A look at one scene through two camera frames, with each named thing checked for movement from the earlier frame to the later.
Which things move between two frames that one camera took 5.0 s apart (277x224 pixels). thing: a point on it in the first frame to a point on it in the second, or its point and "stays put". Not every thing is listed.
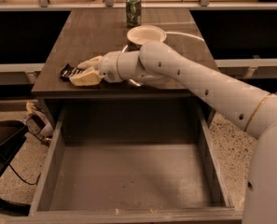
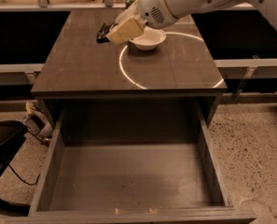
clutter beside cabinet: [38, 123] stays put
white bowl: [139, 35] stays put
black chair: [5, 138] stays put
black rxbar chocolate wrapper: [68, 71] to [102, 35]
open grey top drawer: [131, 162] stays put
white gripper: [108, 66] to [150, 7]
